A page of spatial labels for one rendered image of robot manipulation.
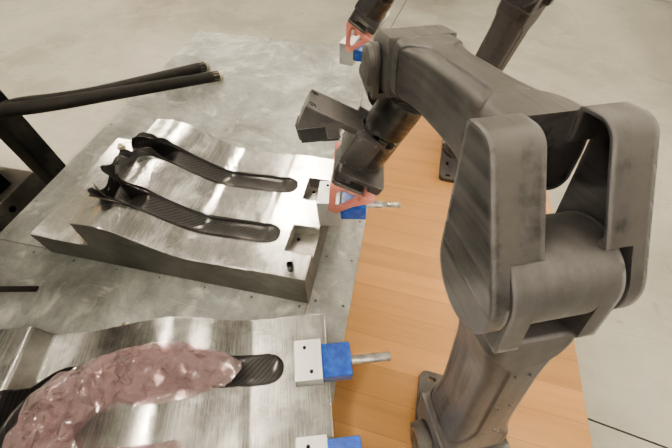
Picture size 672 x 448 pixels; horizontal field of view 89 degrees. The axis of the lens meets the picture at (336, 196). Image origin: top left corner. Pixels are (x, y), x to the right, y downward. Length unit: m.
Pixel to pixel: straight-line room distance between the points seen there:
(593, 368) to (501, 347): 1.45
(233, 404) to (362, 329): 0.22
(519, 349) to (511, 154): 0.13
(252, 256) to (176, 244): 0.13
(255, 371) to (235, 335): 0.06
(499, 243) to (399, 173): 0.61
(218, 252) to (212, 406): 0.21
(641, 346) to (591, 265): 1.60
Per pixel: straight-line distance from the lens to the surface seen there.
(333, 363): 0.51
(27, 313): 0.79
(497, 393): 0.32
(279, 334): 0.54
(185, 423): 0.52
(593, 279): 0.23
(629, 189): 0.23
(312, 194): 0.65
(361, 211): 0.53
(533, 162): 0.19
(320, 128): 0.44
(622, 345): 1.79
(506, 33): 0.69
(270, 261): 0.55
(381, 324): 0.60
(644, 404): 1.74
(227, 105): 1.01
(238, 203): 0.64
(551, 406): 0.65
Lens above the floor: 1.37
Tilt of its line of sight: 51 degrees down
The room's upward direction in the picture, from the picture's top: straight up
